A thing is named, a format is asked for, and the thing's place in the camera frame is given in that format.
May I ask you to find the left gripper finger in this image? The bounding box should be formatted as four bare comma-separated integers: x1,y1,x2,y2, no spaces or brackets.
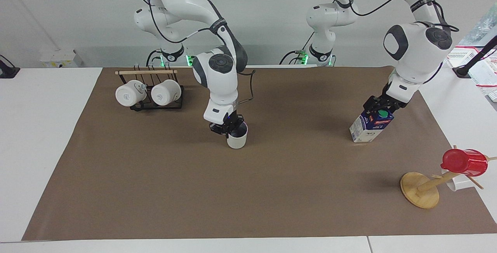
362,95,386,121
388,99,408,114

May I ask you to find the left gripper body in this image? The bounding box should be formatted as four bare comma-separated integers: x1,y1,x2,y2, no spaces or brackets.
381,83,399,105

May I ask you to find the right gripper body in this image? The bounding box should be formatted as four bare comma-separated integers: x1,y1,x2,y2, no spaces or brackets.
220,109,245,130

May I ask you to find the white cup with dark inside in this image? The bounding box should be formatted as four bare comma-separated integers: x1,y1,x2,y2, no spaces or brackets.
227,123,249,149

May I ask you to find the blue and white milk carton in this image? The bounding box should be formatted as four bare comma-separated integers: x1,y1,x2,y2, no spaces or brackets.
349,109,395,143

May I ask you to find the red cup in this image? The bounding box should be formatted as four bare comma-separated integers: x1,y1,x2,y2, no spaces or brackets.
440,149,489,177

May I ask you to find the white mug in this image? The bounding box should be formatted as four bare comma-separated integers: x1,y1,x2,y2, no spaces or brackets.
115,80,149,107
150,79,182,106

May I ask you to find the wooden mug tree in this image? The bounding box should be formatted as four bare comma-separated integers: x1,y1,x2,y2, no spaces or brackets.
400,144,497,209

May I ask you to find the white plastic basket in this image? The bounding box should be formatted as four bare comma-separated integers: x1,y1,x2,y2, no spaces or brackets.
446,45,497,103

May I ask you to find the black stand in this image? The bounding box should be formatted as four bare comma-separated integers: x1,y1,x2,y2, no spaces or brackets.
0,54,21,79
452,35,497,79

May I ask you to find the white box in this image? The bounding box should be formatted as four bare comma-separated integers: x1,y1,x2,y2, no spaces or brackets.
39,49,84,68

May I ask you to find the black cable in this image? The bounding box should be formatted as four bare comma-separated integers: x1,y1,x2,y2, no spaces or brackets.
235,69,256,104
129,0,228,45
328,0,460,33
279,32,316,66
146,49,163,68

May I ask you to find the black wire mug rack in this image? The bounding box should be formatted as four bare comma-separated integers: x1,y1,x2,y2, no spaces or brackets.
115,64,184,111

